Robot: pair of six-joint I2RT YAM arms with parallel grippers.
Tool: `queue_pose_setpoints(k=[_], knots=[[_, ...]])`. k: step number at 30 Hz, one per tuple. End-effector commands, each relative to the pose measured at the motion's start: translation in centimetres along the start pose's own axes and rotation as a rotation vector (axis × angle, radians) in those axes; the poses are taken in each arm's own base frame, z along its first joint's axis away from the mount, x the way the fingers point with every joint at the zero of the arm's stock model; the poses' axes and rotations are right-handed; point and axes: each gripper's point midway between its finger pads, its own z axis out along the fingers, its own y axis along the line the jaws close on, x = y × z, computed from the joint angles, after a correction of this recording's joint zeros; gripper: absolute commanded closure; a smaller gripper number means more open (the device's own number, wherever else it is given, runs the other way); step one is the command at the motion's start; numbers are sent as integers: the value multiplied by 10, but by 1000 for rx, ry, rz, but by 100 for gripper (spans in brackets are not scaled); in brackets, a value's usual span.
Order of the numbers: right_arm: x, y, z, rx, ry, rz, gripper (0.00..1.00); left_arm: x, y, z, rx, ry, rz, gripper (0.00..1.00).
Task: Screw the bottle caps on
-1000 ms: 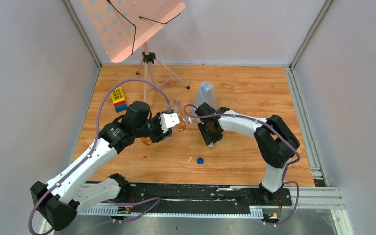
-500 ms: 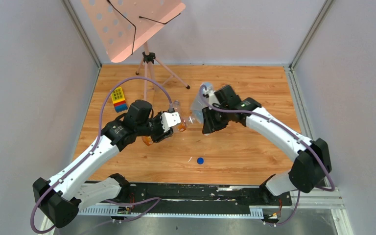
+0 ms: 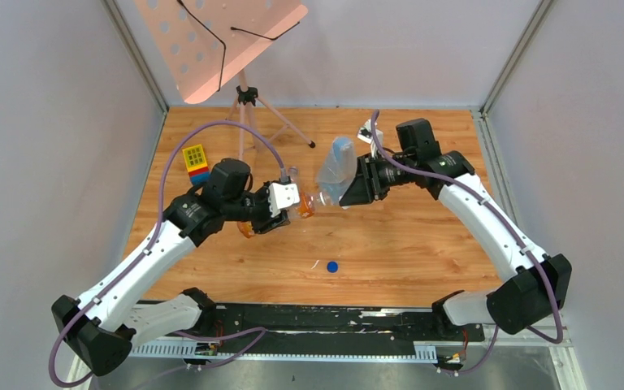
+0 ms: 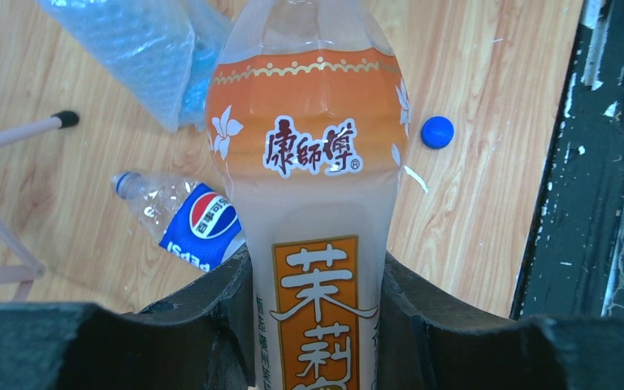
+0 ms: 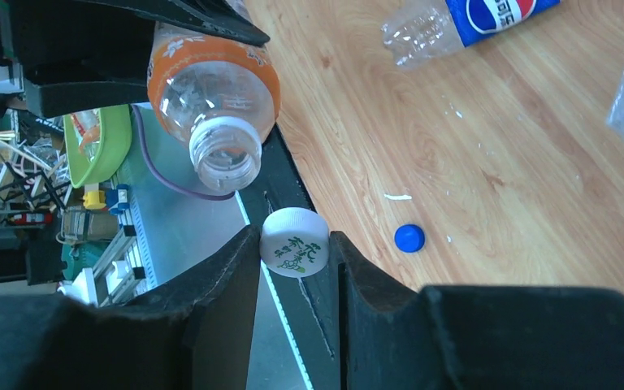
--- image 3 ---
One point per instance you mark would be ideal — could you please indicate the clear Pepsi bottle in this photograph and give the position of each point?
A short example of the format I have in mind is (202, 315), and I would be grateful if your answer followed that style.
(293, 174)

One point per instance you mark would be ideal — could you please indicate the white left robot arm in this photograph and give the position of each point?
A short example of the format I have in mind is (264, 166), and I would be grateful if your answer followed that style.
(102, 325)

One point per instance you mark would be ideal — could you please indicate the blue item in plastic bag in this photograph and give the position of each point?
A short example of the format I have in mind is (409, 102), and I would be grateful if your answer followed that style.
(337, 172)

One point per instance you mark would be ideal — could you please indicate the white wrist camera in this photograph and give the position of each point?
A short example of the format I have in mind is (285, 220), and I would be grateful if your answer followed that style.
(282, 197)
(364, 133)

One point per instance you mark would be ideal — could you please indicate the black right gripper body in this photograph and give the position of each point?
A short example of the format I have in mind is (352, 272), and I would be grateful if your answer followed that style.
(387, 174)

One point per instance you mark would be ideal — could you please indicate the pink music stand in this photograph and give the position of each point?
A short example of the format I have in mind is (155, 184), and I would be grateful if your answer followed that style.
(205, 44)

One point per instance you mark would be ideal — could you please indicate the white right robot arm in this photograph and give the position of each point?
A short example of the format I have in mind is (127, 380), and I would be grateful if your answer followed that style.
(534, 283)

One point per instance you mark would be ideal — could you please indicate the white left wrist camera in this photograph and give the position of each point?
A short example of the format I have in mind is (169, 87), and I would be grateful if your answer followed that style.
(282, 197)

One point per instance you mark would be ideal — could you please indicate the orange tea bottle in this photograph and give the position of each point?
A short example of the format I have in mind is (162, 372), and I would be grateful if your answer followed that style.
(309, 205)

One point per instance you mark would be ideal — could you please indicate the blue bottle cap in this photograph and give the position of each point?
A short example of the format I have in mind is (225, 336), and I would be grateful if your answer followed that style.
(332, 267)

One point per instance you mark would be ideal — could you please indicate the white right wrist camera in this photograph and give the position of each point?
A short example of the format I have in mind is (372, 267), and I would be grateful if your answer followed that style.
(364, 133)

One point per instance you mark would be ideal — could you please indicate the yellow red blue toy block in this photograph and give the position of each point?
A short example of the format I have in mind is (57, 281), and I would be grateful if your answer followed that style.
(196, 164)

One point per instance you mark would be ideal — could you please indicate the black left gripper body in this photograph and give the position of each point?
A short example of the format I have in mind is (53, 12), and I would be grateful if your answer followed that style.
(264, 210)

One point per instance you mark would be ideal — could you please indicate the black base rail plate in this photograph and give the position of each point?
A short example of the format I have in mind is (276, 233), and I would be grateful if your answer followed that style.
(344, 331)

